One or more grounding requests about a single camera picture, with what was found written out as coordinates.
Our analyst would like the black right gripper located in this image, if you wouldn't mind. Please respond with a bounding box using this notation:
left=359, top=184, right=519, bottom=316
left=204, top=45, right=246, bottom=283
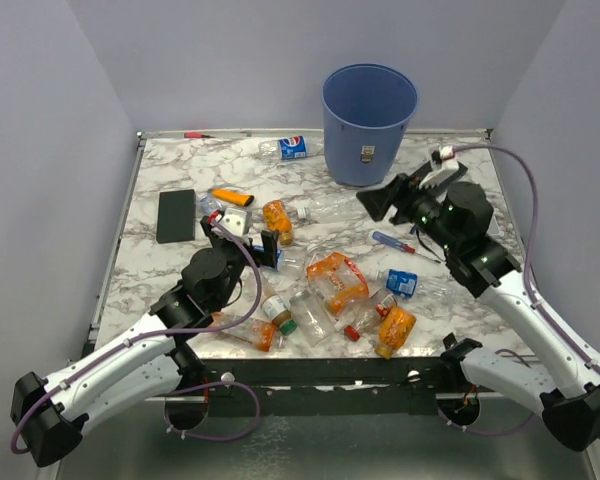
left=358, top=171, right=460, bottom=253

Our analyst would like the small orange juice bottle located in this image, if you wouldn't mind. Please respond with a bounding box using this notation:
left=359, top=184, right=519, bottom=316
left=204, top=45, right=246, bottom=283
left=262, top=200, right=294, bottom=246

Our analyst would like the clear bottle white cap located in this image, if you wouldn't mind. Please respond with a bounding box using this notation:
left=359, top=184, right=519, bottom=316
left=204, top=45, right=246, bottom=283
left=297, top=195, right=367, bottom=223

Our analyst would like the large crushed orange-label bottle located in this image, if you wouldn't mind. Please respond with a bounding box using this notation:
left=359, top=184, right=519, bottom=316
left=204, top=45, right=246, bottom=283
left=306, top=252, right=369, bottom=317

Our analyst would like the clear wide bottle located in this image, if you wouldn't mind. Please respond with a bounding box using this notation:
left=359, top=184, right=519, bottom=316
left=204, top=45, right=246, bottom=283
left=289, top=289, right=335, bottom=347

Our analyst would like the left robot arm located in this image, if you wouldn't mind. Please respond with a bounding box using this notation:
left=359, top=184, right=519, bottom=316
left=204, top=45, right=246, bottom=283
left=10, top=215, right=279, bottom=467

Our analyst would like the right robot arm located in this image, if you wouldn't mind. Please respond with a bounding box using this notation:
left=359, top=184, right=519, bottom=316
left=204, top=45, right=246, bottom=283
left=356, top=174, right=600, bottom=452

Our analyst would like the blue plastic bin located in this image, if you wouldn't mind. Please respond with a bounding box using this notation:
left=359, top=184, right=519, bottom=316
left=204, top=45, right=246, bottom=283
left=322, top=63, right=418, bottom=187

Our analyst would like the orange utility knife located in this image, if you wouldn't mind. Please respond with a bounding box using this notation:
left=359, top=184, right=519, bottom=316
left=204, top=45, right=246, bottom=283
left=211, top=189, right=255, bottom=207

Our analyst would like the green cap bottle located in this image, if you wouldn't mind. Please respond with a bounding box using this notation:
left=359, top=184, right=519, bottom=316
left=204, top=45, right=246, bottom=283
left=261, top=295, right=297, bottom=336

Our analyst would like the small clear crushed bottle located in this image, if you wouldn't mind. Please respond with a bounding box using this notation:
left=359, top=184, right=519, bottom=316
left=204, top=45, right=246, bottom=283
left=197, top=193, right=223, bottom=216

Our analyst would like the blue label water bottle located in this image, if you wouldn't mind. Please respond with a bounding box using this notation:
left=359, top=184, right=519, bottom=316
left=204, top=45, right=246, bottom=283
left=374, top=269, right=450, bottom=299

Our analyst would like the Pepsi bottle on table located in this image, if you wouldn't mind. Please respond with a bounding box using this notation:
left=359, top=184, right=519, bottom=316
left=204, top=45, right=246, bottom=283
left=258, top=136, right=309, bottom=161

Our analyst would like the black box left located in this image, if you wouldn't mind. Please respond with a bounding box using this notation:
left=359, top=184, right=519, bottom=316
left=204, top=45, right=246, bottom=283
left=156, top=189, right=196, bottom=244

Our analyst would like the orange bottle white cap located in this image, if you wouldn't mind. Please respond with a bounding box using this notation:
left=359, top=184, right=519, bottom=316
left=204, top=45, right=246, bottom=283
left=219, top=318, right=286, bottom=352

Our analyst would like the red cap tea bottle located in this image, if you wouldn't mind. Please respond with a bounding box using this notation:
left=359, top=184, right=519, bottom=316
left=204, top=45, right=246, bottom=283
left=344, top=288, right=397, bottom=342

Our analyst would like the orange bottle front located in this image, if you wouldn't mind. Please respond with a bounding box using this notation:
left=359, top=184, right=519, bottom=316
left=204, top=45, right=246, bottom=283
left=374, top=306, right=417, bottom=360

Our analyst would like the red marker pen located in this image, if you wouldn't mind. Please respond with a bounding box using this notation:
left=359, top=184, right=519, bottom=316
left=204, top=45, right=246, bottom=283
left=183, top=131, right=215, bottom=139

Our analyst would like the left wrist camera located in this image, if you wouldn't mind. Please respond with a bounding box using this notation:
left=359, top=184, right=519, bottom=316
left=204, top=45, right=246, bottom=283
left=219, top=207, right=252, bottom=237

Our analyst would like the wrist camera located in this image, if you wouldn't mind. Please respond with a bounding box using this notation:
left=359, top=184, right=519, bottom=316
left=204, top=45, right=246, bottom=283
left=418, top=146, right=460, bottom=190
left=219, top=207, right=252, bottom=237

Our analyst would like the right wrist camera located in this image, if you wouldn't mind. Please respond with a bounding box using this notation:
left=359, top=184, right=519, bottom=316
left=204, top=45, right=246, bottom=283
left=418, top=146, right=460, bottom=190

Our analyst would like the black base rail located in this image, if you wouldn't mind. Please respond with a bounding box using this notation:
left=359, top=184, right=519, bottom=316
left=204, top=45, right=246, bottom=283
left=167, top=357, right=470, bottom=417

